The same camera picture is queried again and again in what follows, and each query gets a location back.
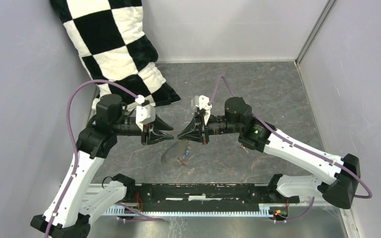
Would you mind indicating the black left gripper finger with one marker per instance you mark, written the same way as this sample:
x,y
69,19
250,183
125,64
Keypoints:
x,y
161,125
155,136

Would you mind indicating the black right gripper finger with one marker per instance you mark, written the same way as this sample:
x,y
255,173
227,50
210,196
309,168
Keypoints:
x,y
191,135
194,125

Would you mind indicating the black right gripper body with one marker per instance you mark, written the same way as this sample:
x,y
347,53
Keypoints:
x,y
204,129

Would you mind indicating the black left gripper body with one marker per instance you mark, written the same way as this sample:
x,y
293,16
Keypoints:
x,y
146,129

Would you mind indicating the blue capped key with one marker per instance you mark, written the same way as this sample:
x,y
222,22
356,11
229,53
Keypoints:
x,y
187,152

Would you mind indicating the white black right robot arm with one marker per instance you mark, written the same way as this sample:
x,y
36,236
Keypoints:
x,y
332,177

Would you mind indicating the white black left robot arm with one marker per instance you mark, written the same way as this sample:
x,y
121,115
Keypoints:
x,y
69,216

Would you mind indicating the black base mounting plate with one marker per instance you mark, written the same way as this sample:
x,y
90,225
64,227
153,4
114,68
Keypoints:
x,y
204,197

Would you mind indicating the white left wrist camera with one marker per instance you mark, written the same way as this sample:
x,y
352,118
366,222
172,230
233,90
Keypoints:
x,y
145,112

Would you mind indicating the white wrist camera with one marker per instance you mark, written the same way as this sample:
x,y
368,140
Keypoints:
x,y
202,103
145,112

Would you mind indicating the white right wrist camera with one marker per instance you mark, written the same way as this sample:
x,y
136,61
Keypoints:
x,y
202,103

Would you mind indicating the white slotted cable duct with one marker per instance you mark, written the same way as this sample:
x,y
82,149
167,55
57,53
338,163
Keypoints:
x,y
263,211

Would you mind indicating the aluminium corner frame post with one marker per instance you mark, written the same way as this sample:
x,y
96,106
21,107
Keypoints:
x,y
315,30

